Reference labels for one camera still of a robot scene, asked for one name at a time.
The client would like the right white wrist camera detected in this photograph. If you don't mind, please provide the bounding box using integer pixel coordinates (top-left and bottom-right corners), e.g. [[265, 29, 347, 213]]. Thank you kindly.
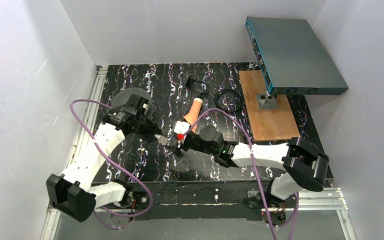
[[172, 121, 191, 141]]

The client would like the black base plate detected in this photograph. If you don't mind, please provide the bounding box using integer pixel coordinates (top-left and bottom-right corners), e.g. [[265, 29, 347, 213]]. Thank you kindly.
[[137, 180, 264, 221]]

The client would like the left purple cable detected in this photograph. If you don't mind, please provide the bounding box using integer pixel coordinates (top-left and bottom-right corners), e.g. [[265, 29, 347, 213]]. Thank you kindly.
[[70, 98, 154, 231]]

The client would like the mannequin hand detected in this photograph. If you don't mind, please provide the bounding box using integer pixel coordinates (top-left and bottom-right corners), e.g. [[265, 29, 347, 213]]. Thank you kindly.
[[182, 98, 203, 126]]

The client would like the grey round disc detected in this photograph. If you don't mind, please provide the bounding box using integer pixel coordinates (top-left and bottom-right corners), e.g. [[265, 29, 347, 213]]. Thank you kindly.
[[110, 87, 154, 119]]

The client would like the wooden board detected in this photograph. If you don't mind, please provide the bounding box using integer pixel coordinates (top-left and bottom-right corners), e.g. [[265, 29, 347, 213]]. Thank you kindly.
[[238, 70, 300, 142]]

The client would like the coiled black cable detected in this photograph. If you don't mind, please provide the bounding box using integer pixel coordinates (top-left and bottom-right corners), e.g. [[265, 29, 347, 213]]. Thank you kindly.
[[214, 89, 245, 114]]

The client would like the black cable with plug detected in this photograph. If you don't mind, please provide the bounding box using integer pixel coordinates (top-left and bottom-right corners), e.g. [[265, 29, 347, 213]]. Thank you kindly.
[[185, 75, 211, 99]]

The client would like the blue network switch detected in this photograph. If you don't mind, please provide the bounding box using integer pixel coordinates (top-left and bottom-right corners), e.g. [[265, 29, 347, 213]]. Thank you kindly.
[[245, 16, 349, 96]]

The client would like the metal stand mount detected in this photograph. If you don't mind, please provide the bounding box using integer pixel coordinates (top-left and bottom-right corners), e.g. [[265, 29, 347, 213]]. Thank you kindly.
[[256, 91, 279, 110]]

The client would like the clear nail polish bottle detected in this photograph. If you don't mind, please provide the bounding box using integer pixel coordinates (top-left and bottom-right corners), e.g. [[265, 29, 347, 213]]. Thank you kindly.
[[154, 134, 169, 145]]

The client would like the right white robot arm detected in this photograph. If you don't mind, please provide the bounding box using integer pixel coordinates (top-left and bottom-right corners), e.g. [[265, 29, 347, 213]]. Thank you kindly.
[[174, 121, 329, 201]]

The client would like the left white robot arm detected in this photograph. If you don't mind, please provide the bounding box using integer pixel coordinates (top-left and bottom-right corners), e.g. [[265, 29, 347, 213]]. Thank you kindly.
[[46, 93, 162, 223]]

